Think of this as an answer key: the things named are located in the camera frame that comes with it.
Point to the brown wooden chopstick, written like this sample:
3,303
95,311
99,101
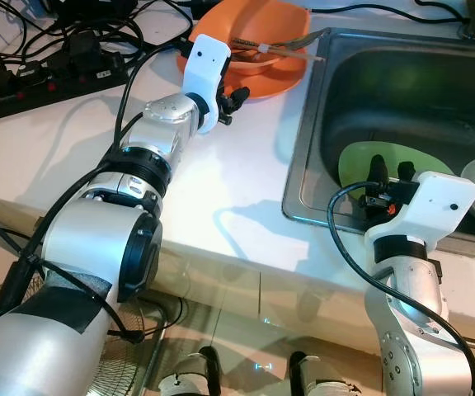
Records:
295,54

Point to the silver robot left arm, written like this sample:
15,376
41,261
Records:
81,239

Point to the green plate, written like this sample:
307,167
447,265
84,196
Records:
353,169

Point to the orange plate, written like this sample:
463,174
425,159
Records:
270,87

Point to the orange bowl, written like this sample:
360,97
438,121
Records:
254,16

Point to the stainless steel sink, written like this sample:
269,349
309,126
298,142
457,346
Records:
402,91

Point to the metal fork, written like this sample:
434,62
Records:
312,36

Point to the black power strip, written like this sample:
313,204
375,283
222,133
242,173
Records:
56,87

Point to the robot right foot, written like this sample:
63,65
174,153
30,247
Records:
324,379

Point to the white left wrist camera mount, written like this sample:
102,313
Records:
204,74

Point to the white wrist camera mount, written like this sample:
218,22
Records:
439,202
204,74

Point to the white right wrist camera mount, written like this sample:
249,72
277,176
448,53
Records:
439,202

